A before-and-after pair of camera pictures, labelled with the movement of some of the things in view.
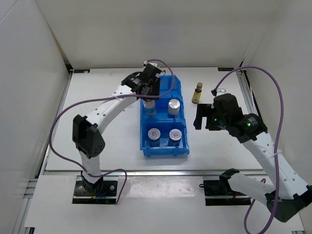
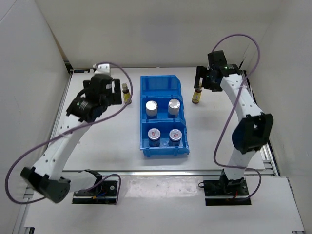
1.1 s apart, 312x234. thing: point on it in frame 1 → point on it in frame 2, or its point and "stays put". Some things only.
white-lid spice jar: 175,136 stays put
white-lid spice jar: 154,135 stays put
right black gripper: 203,110 → 202,71
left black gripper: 155,87 → 116,96
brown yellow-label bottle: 197,94 stays put
